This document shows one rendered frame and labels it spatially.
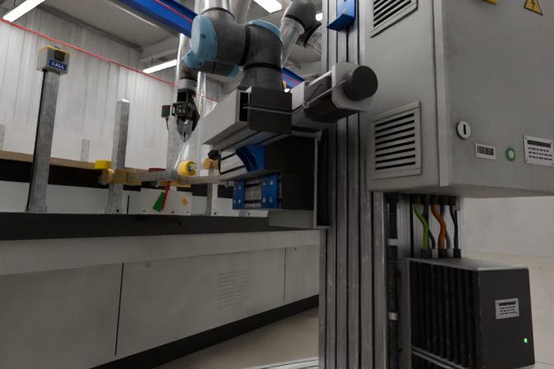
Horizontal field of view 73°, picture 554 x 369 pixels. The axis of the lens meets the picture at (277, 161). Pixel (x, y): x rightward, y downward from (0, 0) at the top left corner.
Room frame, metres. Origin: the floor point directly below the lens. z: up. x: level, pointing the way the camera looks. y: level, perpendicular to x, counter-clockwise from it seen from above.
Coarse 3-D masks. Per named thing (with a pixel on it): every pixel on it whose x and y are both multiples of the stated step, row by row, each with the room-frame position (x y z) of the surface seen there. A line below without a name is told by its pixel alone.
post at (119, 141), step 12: (120, 108) 1.35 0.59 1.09; (120, 120) 1.35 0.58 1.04; (120, 132) 1.36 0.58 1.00; (120, 144) 1.36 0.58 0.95; (120, 156) 1.36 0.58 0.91; (120, 168) 1.37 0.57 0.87; (108, 192) 1.37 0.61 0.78; (120, 192) 1.38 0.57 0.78; (108, 204) 1.37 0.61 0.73; (120, 204) 1.38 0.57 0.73
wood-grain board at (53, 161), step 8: (0, 152) 1.23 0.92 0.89; (8, 152) 1.25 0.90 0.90; (16, 152) 1.27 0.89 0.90; (16, 160) 1.27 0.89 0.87; (24, 160) 1.29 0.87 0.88; (32, 160) 1.31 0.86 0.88; (56, 160) 1.37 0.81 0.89; (64, 160) 1.40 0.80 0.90; (72, 160) 1.42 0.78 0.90; (80, 168) 1.46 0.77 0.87; (88, 168) 1.47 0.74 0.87; (128, 168) 1.62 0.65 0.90; (136, 168) 1.65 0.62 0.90; (232, 184) 2.18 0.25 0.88
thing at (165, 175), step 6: (132, 174) 1.37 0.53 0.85; (138, 174) 1.34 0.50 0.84; (144, 174) 1.32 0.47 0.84; (150, 174) 1.31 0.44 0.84; (156, 174) 1.29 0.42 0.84; (162, 174) 1.27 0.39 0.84; (168, 174) 1.25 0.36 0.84; (174, 174) 1.25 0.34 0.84; (102, 180) 1.47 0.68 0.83; (132, 180) 1.36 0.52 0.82; (138, 180) 1.34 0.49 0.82; (144, 180) 1.34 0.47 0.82; (150, 180) 1.33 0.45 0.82; (156, 180) 1.32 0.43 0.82
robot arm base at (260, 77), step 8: (248, 64) 1.03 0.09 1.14; (256, 64) 1.01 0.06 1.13; (264, 64) 1.01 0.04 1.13; (272, 64) 1.02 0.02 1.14; (248, 72) 1.02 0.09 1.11; (256, 72) 1.01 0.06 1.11; (264, 72) 1.01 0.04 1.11; (272, 72) 1.02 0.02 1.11; (280, 72) 1.05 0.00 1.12; (248, 80) 1.01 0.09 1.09; (256, 80) 1.00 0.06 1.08; (264, 80) 1.00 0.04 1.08; (272, 80) 1.01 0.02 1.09; (280, 80) 1.04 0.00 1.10; (272, 88) 1.00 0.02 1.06; (280, 88) 1.02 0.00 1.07
